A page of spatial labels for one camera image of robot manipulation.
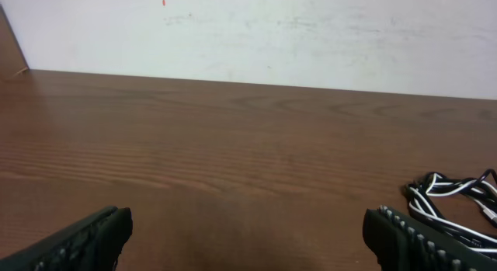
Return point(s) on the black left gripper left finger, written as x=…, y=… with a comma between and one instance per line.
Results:
x=92, y=244

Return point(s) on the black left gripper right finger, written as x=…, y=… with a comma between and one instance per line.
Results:
x=402, y=243

